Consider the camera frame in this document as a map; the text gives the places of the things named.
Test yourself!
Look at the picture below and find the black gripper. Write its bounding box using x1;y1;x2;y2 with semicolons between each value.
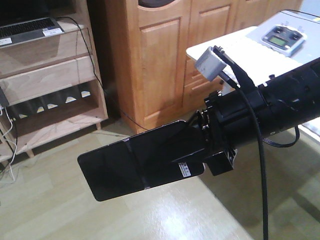
159;91;258;176

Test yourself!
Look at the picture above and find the black foldable smartphone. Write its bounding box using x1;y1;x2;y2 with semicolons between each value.
77;120;205;202

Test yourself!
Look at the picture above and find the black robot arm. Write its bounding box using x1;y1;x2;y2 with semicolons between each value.
161;59;320;176

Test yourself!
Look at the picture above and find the light wooden desk shelf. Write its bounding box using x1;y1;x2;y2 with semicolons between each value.
0;0;110;168

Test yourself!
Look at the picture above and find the orange wooden wardrobe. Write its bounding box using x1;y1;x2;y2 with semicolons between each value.
105;0;301;133

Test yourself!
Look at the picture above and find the grey remote controller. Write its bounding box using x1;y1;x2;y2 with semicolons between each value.
260;24;308;57

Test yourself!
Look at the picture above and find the white table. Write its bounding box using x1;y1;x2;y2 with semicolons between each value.
186;10;320;85

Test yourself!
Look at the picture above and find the grey open laptop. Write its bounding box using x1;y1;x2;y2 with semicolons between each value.
0;0;65;48

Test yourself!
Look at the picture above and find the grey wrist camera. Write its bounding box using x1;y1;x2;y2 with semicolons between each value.
194;45;227;82

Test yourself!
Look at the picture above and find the black camera cable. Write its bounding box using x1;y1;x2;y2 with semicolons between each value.
212;45;301;240

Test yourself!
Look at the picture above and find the white laptop cable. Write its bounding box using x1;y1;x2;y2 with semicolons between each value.
0;104;18;182

